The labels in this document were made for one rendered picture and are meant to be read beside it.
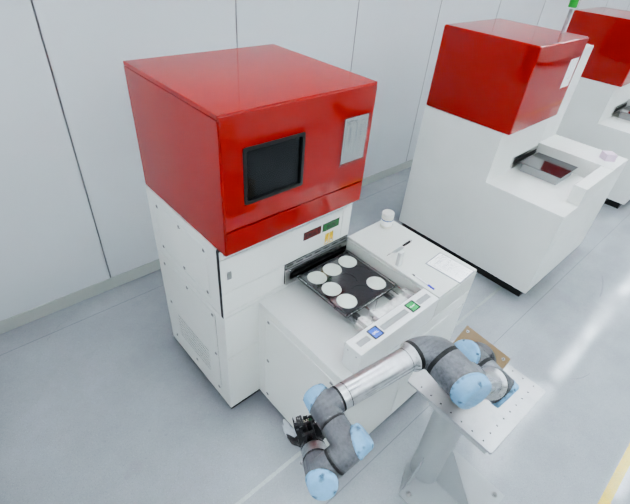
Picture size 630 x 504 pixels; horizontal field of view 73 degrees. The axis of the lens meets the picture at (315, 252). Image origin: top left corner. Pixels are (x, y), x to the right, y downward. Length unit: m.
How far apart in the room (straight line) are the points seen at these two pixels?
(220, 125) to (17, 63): 1.56
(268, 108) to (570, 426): 2.61
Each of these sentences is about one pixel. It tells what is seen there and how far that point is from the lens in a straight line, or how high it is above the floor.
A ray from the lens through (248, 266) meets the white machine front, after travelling 1.98.
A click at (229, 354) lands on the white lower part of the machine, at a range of 2.31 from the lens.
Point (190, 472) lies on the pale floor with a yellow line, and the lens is 2.62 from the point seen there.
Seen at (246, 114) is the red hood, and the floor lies 1.80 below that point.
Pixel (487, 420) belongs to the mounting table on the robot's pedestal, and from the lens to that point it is 1.96.
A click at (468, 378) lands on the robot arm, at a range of 1.31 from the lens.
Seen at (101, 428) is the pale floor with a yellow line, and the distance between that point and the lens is 2.87.
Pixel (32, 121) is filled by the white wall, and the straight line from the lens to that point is 2.96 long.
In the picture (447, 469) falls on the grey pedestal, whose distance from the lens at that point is 2.55.
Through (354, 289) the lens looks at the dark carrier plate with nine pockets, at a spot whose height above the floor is 0.90.
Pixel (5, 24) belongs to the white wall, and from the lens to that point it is 2.83.
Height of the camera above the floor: 2.34
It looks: 37 degrees down
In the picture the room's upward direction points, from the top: 5 degrees clockwise
